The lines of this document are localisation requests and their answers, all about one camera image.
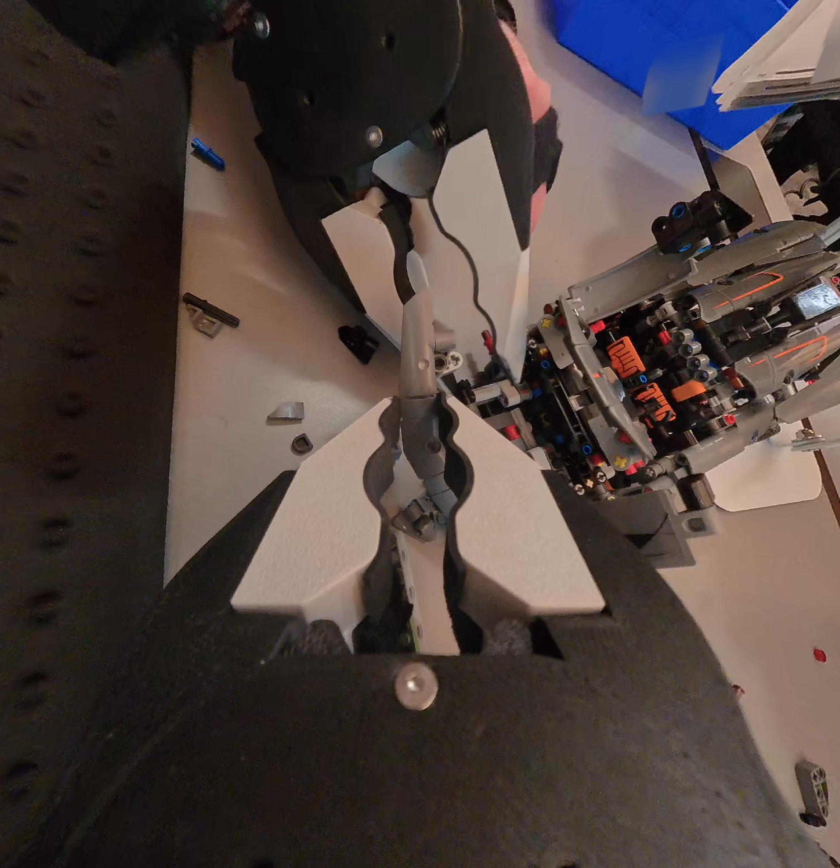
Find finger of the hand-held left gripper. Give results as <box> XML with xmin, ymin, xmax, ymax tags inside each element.
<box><xmin>321</xmin><ymin>144</ymin><xmax>439</xmax><ymax>351</ymax></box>
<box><xmin>432</xmin><ymin>127</ymin><xmax>534</xmax><ymax>382</ymax></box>

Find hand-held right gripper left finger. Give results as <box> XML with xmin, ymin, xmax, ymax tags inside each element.
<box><xmin>230</xmin><ymin>397</ymin><xmax>402</xmax><ymax>653</ymax></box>

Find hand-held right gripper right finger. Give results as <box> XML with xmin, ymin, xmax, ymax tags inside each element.
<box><xmin>437</xmin><ymin>394</ymin><xmax>606</xmax><ymax>651</ymax></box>

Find grey curved lego fender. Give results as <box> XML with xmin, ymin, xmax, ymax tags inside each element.
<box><xmin>391</xmin><ymin>251</ymin><xmax>476</xmax><ymax>545</ymax></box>

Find grey lego car model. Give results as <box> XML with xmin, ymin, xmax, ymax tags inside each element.
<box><xmin>454</xmin><ymin>190</ymin><xmax>840</xmax><ymax>569</ymax></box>

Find black lego connector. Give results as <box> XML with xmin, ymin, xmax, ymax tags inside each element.
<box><xmin>181</xmin><ymin>292</ymin><xmax>242</xmax><ymax>338</ymax></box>

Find dark grey lego connector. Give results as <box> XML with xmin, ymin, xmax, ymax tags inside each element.
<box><xmin>794</xmin><ymin>759</ymin><xmax>832</xmax><ymax>828</ymax></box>

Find person's left hand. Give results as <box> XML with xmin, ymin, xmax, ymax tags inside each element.
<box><xmin>497</xmin><ymin>20</ymin><xmax>563</xmax><ymax>235</ymax></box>

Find blue plastic bin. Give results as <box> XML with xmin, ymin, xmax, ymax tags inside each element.
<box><xmin>552</xmin><ymin>0</ymin><xmax>800</xmax><ymax>151</ymax></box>

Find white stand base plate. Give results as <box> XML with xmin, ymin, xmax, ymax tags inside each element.
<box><xmin>708</xmin><ymin>420</ymin><xmax>824</xmax><ymax>514</ymax></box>

